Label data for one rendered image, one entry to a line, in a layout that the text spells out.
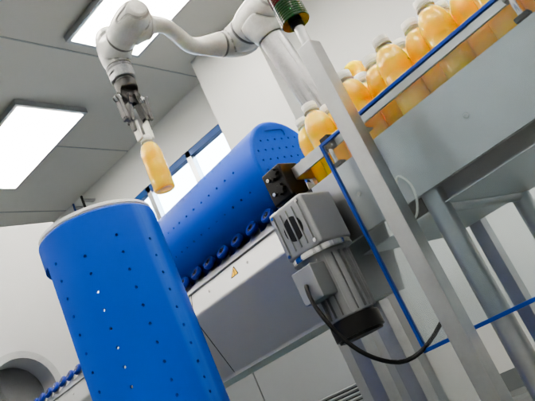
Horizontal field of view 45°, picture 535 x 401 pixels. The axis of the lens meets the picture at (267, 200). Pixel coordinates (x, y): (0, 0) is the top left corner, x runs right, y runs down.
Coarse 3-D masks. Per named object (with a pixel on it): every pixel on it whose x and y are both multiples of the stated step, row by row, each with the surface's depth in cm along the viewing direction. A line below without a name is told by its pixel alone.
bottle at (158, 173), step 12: (144, 144) 213; (156, 144) 213; (144, 156) 211; (156, 156) 210; (156, 168) 209; (168, 168) 212; (156, 180) 208; (168, 180) 208; (156, 192) 209; (168, 192) 213
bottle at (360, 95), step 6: (342, 78) 152; (348, 78) 152; (348, 84) 150; (354, 84) 149; (360, 84) 150; (348, 90) 149; (354, 90) 149; (360, 90) 149; (366, 90) 150; (354, 96) 148; (360, 96) 148; (366, 96) 148; (354, 102) 148; (360, 102) 148; (366, 102) 148; (360, 108) 147
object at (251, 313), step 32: (256, 256) 183; (224, 288) 192; (256, 288) 183; (288, 288) 177; (384, 288) 168; (224, 320) 195; (256, 320) 188; (288, 320) 181; (320, 320) 175; (224, 352) 200; (256, 352) 193; (224, 384) 211
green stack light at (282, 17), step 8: (280, 0) 135; (288, 0) 135; (296, 0) 135; (280, 8) 135; (288, 8) 134; (296, 8) 134; (304, 8) 136; (280, 16) 136; (288, 16) 134; (296, 16) 135; (304, 16) 136; (280, 24) 136; (288, 24) 136; (288, 32) 139
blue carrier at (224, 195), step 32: (256, 128) 187; (288, 128) 197; (224, 160) 193; (256, 160) 179; (288, 160) 188; (192, 192) 203; (224, 192) 188; (256, 192) 181; (160, 224) 214; (192, 224) 199; (224, 224) 192; (192, 256) 204
